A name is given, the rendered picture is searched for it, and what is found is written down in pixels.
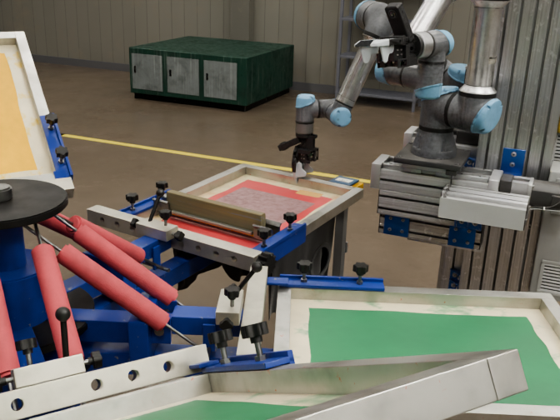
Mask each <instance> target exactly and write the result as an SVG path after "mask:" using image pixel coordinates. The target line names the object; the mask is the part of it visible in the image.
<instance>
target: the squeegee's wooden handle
mask: <svg viewBox="0 0 560 420"><path fill-rule="evenodd" d="M167 202H169V203H170V210H175V211H179V212H182V213H187V214H191V215H194V216H197V217H200V218H206V219H209V220H213V221H216V222H220V223H225V224H228V225H232V226H234V227H238V228H244V229H247V230H250V231H253V224H256V225H259V226H262V227H266V214H265V213H264V212H258V211H254V210H251V209H247V208H244V207H238V206H234V205H231V204H227V203H224V202H218V201H214V200H211V199H207V198H204V197H198V196H194V195H191V194H187V193H184V192H178V191H174V190H168V191H167Z"/></svg>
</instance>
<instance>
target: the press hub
mask: <svg viewBox="0 0 560 420"><path fill-rule="evenodd" d="M67 205H68V194H67V192H66V191H65V190H64V189H63V188H62V187H59V186H58V185H56V184H53V183H50V182H44V181H38V180H32V179H0V278H1V283H2V290H3V293H4V297H5V301H6V305H7V311H8V316H9V319H10V323H11V327H12V331H14V330H19V329H23V328H28V327H32V330H33V331H34V334H35V336H36V339H37V342H38V344H39V347H40V349H41V351H42V355H43V357H44V359H45V361H47V360H52V359H55V358H50V357H49V353H50V352H52V351H54V350H56V347H55V343H54V341H53V335H52V331H51V328H50V324H49V321H48V320H46V318H47V317H48V315H47V312H46V308H45V305H44V301H43V295H42V293H41V289H40V286H39V282H38V276H37V273H36V270H35V267H34V263H33V257H32V254H31V252H32V249H25V244H24V236H23V227H24V226H27V225H31V224H34V223H40V222H42V221H45V220H47V219H49V218H52V217H54V216H56V215H58V214H59V213H60V212H61V211H62V210H63V209H64V208H65V207H66V206H67ZM67 298H68V301H69V304H70V307H71V308H81V309H95V306H94V301H93V298H92V297H91V296H90V295H89V293H87V292H86V291H85V290H83V289H82V288H80V287H78V288H76V289H74V290H72V291H71V292H68V293H67ZM75 325H76V328H77V333H78V336H81V335H82V334H83V333H84V332H85V331H86V330H87V329H88V324H87V323H86V322H75Z"/></svg>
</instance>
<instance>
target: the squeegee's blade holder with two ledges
mask: <svg viewBox="0 0 560 420"><path fill-rule="evenodd" d="M172 214H175V215H178V216H181V217H185V218H190V219H193V220H197V221H199V222H203V223H209V224H212V225H215V226H219V227H221V228H227V229H230V230H233V231H237V232H240V233H246V234H249V235H253V231H250V230H247V229H244V228H240V227H234V226H232V225H228V224H225V223H221V222H216V221H213V220H209V219H206V218H203V217H197V216H194V215H191V214H187V213H184V212H179V211H175V210H172Z"/></svg>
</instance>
